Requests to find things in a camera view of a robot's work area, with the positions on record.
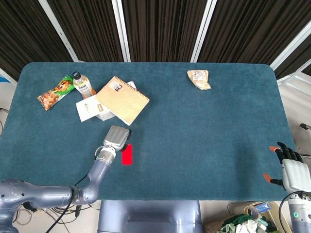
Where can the brown spiral notebook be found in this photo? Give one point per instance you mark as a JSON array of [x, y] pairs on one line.
[[122, 100]]

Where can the green snack bag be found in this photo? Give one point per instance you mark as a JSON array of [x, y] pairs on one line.
[[56, 92]]

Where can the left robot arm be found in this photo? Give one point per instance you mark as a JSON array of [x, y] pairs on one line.
[[57, 186]]

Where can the blue table cloth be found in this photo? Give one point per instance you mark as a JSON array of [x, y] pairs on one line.
[[155, 136]]

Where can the box of clutter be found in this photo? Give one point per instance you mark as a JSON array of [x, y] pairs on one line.
[[247, 219]]

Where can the white cardboard box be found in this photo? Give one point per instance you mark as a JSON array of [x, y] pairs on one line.
[[92, 109]]

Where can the small red card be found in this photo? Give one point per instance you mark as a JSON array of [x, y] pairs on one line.
[[127, 154]]

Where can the grey robot torso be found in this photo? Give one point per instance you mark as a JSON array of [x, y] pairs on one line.
[[150, 216]]

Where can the yellow drink bottle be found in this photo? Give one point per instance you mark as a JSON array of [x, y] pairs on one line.
[[83, 84]]

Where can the white partition frame post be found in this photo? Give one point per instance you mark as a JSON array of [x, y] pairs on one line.
[[121, 30], [290, 47], [59, 30], [203, 30]]

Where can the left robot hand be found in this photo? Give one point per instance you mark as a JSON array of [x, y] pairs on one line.
[[117, 137]]

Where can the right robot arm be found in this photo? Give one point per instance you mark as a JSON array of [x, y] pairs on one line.
[[300, 210]]

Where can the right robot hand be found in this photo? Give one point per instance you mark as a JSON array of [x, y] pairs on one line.
[[294, 171]]

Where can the beige wrapped pastry packet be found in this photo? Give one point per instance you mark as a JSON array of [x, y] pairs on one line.
[[198, 78]]

